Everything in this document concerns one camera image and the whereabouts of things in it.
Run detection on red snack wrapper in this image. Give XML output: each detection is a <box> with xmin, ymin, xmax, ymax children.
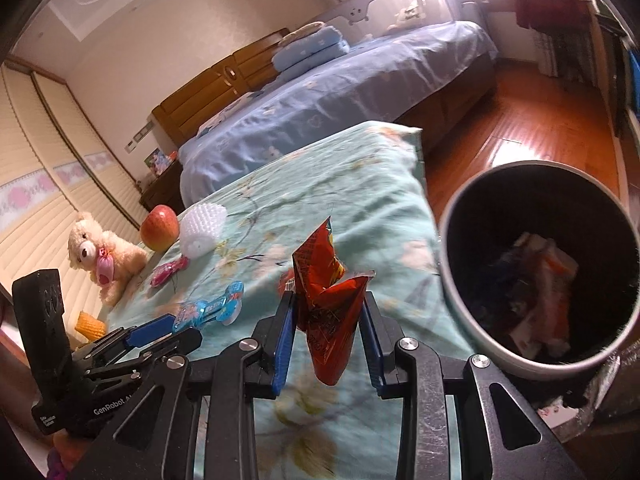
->
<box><xmin>292</xmin><ymin>219</ymin><xmax>374</xmax><ymax>386</ymax></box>

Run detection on red white plastic bag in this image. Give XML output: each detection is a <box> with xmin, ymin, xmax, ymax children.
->
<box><xmin>509</xmin><ymin>232</ymin><xmax>578</xmax><ymax>360</ymax></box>

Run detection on round white trash bin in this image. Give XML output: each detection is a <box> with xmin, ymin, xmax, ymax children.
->
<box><xmin>439</xmin><ymin>160</ymin><xmax>639</xmax><ymax>380</ymax></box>

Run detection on person's left hand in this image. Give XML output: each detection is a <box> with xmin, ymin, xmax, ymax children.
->
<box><xmin>47</xmin><ymin>430</ymin><xmax>92</xmax><ymax>480</ymax></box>

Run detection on pink candy wrapper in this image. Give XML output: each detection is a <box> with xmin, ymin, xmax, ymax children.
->
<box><xmin>150</xmin><ymin>256</ymin><xmax>190</xmax><ymax>288</ymax></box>

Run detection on orange foam net by bear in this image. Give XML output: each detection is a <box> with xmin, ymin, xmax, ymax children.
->
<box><xmin>75</xmin><ymin>311</ymin><xmax>107</xmax><ymax>342</ymax></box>

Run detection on blue candy wrapper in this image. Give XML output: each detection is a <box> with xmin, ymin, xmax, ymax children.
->
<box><xmin>172</xmin><ymin>281</ymin><xmax>244</xmax><ymax>333</ymax></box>

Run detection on cream teddy bear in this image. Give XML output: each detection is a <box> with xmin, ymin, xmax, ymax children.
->
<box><xmin>67</xmin><ymin>211</ymin><xmax>149</xmax><ymax>308</ymax></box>

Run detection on red apple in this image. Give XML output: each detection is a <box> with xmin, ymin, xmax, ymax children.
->
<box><xmin>140</xmin><ymin>205</ymin><xmax>180</xmax><ymax>252</ymax></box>

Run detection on white foam fruit net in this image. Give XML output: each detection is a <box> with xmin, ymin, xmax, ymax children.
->
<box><xmin>179</xmin><ymin>203</ymin><xmax>228</xmax><ymax>260</ymax></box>

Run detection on dark wooden nightstand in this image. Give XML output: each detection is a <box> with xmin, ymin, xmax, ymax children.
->
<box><xmin>140</xmin><ymin>160</ymin><xmax>184</xmax><ymax>214</ymax></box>

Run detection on framed photo on nightstand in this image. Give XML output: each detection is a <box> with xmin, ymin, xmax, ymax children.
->
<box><xmin>144</xmin><ymin>148</ymin><xmax>176</xmax><ymax>177</ymax></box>

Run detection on teal floral bed sheet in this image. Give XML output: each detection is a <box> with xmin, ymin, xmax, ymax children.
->
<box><xmin>107</xmin><ymin>122</ymin><xmax>472</xmax><ymax>479</ymax></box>

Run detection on wooden headboard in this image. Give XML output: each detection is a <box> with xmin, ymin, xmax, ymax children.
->
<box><xmin>152</xmin><ymin>28</ymin><xmax>290</xmax><ymax>146</ymax></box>

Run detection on folded blue blankets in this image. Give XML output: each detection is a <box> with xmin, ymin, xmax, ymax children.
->
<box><xmin>271</xmin><ymin>21</ymin><xmax>350</xmax><ymax>82</ymax></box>

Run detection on large bed blue cover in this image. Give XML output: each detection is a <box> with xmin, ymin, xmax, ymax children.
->
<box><xmin>178</xmin><ymin>21</ymin><xmax>498</xmax><ymax>206</ymax></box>

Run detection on television screen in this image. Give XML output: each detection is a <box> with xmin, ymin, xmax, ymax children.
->
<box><xmin>594</xmin><ymin>14</ymin><xmax>640</xmax><ymax>172</ymax></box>

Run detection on small plush on big bed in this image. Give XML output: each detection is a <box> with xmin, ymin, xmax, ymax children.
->
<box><xmin>385</xmin><ymin>0</ymin><xmax>425</xmax><ymax>35</ymax></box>

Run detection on grey baby bed rail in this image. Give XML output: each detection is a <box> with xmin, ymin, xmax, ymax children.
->
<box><xmin>314</xmin><ymin>0</ymin><xmax>456</xmax><ymax>46</ymax></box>

